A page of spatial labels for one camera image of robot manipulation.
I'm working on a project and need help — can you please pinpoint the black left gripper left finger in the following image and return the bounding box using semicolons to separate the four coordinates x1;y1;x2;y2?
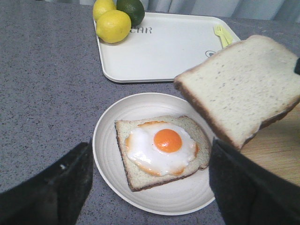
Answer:
0;142;93;225

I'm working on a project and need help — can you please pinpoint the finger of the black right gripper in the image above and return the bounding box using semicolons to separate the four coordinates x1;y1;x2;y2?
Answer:
294;58;300;75

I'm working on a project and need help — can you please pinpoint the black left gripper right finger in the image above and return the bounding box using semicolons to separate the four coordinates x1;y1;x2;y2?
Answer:
209;139;300;225

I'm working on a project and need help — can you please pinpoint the white bread slice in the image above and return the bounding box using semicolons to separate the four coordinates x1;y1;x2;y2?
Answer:
174;35;300;149

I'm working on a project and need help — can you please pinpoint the white round plate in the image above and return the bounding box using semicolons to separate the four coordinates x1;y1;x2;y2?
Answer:
92;93;215;216

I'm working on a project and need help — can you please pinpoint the fried egg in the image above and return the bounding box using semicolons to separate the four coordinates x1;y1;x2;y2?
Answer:
125;121;199;176

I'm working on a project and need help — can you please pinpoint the white rectangular tray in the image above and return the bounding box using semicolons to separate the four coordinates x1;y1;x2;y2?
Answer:
97;13;240;83

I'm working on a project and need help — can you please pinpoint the grey curtain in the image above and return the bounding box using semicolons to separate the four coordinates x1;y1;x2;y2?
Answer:
79;0;300;23

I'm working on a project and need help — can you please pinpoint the wooden cutting board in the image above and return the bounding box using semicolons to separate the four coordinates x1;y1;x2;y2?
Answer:
241;105;300;186

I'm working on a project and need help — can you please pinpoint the yellow plastic knife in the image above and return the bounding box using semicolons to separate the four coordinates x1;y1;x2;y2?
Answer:
220;26;233;45

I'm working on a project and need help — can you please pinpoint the yellow plastic fork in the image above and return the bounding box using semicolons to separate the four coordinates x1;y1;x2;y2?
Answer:
214;25;229;48

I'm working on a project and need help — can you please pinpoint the green lime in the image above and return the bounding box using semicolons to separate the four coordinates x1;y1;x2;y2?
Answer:
116;0;145;26

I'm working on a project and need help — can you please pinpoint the yellow lemon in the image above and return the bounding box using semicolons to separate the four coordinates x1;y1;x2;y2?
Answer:
96;10;131;44
92;0;116;21

